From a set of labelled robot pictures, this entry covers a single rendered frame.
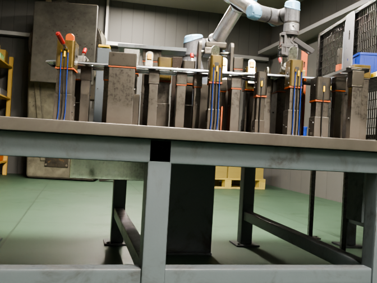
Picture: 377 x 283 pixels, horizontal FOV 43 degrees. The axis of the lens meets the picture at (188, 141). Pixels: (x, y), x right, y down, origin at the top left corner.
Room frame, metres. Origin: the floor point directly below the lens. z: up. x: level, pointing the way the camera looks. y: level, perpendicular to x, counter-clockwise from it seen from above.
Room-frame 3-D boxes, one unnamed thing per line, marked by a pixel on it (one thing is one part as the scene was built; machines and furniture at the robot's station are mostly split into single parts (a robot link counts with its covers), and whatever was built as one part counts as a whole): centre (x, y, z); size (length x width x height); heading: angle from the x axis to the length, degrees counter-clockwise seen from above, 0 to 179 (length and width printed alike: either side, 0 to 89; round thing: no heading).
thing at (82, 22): (7.60, 1.85, 1.41); 1.44 x 1.29 x 2.81; 104
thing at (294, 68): (2.11, -0.45, 0.87); 0.12 x 0.07 x 0.35; 4
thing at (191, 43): (2.96, 0.00, 1.27); 0.13 x 0.12 x 0.14; 118
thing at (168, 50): (2.62, 0.23, 1.16); 0.37 x 0.14 x 0.02; 94
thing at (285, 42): (2.33, -0.46, 1.16); 0.09 x 0.08 x 0.12; 95
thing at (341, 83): (2.15, -0.66, 0.84); 0.05 x 0.05 x 0.29; 4
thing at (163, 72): (2.29, -0.01, 1.00); 1.38 x 0.22 x 0.02; 94
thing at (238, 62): (2.53, -0.24, 0.91); 0.07 x 0.05 x 0.42; 4
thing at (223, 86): (2.43, -0.16, 0.85); 0.04 x 0.03 x 0.29; 94
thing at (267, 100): (2.33, -0.37, 0.84); 0.05 x 0.05 x 0.29; 4
